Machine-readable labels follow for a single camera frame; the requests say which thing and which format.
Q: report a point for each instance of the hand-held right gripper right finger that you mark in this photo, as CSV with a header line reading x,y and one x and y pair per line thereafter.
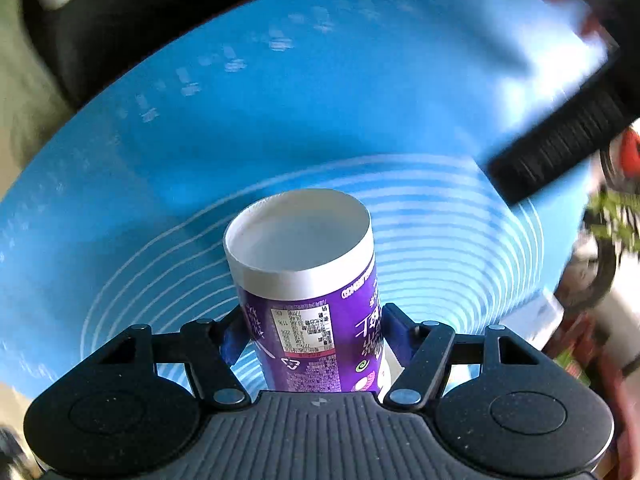
x,y
395,330

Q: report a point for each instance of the blue silicone mat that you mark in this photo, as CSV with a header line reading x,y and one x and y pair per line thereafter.
x,y
280,125

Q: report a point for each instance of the black ribbed device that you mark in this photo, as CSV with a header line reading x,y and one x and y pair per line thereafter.
x,y
560,145

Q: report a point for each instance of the purple and white cup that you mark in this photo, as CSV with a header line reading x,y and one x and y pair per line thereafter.
x,y
300,250

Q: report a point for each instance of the white box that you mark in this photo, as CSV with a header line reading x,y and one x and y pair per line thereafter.
x,y
535,317

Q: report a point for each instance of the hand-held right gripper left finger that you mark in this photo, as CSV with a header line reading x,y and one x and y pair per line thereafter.
x,y
233,340

